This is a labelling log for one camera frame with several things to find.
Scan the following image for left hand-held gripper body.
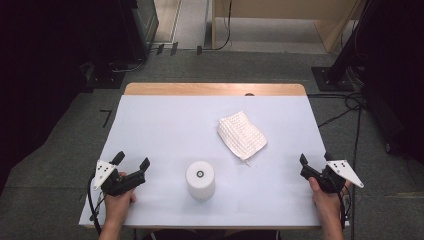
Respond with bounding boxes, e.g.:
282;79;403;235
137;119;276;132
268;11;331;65
92;159;147;197

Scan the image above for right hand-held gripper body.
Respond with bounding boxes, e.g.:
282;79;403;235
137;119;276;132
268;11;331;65
299;159;365;195

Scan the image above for white waffle cloth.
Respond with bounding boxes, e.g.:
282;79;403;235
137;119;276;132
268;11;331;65
216;111;269;167

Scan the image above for person's left hand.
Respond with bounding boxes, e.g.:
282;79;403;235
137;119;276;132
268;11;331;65
103;171;137;223

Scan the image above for person's right hand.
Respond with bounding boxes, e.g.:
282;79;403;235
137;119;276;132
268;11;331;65
307;176;352;219

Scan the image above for white table sheet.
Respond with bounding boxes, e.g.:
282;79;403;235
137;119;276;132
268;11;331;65
78;94;350;228

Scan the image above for black stand base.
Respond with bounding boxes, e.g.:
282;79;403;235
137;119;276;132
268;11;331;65
85;61;127;90

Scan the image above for black stand with square base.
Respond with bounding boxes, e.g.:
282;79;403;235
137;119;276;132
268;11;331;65
311;0;373;93

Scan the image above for wooden table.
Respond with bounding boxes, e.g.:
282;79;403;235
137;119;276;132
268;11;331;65
78;82;350;231

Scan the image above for dark glass cabinet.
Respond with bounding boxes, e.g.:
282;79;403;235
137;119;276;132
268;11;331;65
118;0;160;63

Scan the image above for light wooden furniture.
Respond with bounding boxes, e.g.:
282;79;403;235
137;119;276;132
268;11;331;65
211;0;368;54

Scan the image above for right hand-held gripper cable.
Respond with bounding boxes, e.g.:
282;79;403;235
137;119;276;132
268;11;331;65
335;185;352;231

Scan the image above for hand-held gripper cable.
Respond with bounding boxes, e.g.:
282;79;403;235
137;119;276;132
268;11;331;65
87;173;104;235
335;185;352;231

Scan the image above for left hand-held gripper cable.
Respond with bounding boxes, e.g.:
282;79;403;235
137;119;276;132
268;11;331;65
87;173;104;235

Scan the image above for black floor cables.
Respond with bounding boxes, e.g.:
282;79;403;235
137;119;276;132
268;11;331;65
306;92;367;240

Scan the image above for grey floor cable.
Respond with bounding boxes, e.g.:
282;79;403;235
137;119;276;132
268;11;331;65
111;57;147;74

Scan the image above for black hanging cable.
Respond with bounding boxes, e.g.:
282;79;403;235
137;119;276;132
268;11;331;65
199;0;233;52

